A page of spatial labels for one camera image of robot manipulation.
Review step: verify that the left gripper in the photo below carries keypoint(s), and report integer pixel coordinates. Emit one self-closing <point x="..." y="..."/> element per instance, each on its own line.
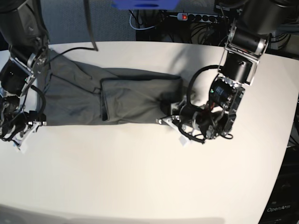
<point x="181" y="117"/>

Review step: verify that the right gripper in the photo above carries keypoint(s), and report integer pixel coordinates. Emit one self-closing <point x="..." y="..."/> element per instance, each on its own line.
<point x="30" y="128"/>

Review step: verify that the grey T-shirt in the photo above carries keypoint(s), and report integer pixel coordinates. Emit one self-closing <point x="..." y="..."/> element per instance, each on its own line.
<point x="105" y="98"/>

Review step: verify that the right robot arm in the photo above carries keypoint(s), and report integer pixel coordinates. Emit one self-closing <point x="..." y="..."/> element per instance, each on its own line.
<point x="21" y="99"/>

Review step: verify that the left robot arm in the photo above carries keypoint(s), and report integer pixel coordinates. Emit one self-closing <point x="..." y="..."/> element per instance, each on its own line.
<point x="247" y="40"/>

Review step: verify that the black OpenArm box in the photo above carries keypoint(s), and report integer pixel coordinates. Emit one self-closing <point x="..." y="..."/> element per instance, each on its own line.
<point x="283" y="204"/>

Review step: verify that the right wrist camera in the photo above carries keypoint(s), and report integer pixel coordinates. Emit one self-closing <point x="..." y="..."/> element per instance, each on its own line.
<point x="20" y="146"/>

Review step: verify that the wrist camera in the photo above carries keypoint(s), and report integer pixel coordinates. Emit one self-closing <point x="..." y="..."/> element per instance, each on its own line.
<point x="20" y="146"/>
<point x="184" y="141"/>

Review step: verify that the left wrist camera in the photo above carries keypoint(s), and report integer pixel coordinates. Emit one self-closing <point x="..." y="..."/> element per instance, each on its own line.
<point x="184" y="141"/>

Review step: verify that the blue plastic mount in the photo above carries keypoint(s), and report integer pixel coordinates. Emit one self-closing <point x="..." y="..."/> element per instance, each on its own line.
<point x="145" y="4"/>

